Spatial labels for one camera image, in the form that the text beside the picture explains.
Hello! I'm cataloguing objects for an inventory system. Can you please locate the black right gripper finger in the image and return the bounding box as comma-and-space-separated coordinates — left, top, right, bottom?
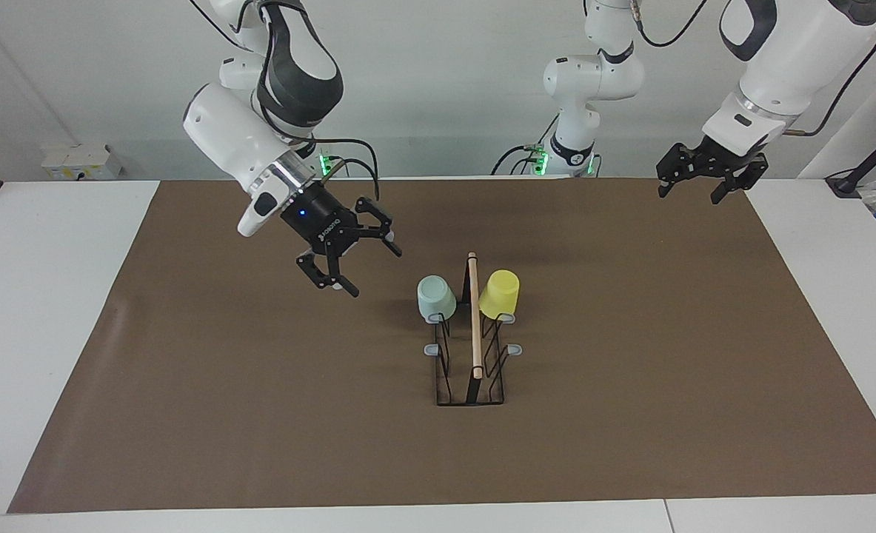
295, 244, 361, 298
353, 195, 404, 259

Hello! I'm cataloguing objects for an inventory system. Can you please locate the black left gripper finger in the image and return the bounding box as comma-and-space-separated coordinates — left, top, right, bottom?
656, 143, 694, 198
710, 152, 769, 206

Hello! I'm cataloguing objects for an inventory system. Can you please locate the pale green plastic cup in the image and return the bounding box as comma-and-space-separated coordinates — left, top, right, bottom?
416, 275, 458, 324

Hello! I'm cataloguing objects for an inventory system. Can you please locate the yellow plastic cup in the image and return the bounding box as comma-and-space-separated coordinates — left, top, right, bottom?
478, 269, 521, 321

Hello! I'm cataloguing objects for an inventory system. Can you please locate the black clamp stand with pole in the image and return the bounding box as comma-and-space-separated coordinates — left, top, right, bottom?
825, 117, 876, 198

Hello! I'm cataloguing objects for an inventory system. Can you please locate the brown paper table mat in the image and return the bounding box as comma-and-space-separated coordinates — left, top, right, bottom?
7, 176, 876, 514

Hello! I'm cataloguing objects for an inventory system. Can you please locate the white cardboard box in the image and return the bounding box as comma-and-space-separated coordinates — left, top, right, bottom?
40, 143, 124, 181

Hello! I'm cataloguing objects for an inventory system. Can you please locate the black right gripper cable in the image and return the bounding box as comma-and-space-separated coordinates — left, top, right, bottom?
190, 0, 381, 202

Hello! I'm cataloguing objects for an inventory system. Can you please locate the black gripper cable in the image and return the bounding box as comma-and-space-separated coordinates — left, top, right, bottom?
626, 0, 876, 138
190, 0, 381, 202

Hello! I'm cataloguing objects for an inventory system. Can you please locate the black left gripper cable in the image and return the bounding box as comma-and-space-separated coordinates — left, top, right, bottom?
626, 0, 876, 138

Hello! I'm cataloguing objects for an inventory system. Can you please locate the black left arm base cable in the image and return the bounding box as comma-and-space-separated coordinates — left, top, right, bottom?
491, 111, 561, 178

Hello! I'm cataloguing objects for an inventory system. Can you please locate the black wire cup rack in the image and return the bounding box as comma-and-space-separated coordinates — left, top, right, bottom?
424, 252, 524, 407

